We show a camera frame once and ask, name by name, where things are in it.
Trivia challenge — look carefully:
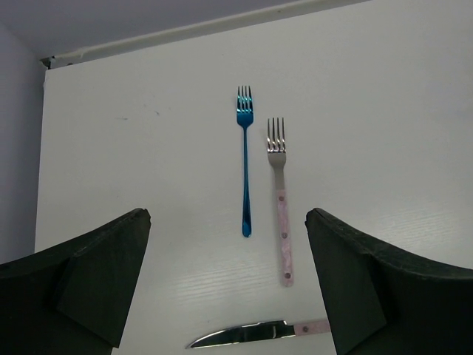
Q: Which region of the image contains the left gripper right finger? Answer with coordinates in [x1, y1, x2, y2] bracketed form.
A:
[305, 208, 472, 354]

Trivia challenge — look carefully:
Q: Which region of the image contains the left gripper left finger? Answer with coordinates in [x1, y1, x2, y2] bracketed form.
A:
[1, 209, 151, 354]

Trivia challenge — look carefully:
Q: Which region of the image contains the pink handled knife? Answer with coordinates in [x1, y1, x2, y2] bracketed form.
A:
[186, 319, 331, 349]

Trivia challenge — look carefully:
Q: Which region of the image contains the pink handled fork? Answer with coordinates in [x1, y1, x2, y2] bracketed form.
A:
[267, 118, 294, 287]

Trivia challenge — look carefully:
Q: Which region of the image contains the long blue fork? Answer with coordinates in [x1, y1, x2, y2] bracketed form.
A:
[236, 86, 254, 237]

